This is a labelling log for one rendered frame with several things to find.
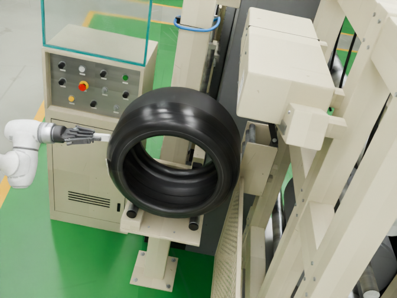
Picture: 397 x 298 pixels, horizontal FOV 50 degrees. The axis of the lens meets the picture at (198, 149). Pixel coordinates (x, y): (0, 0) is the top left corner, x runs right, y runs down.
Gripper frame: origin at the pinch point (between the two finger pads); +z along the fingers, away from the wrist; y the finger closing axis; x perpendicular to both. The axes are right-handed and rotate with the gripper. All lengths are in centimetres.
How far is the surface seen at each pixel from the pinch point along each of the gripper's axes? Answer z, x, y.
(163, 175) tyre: 22.8, 29.3, 14.5
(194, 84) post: 36.0, -14.8, 25.6
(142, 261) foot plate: 3, 121, 37
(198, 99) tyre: 39.9, -18.5, 5.3
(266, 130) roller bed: 71, 14, 37
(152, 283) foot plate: 12, 122, 22
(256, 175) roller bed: 67, 28, 19
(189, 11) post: 34, -47, 26
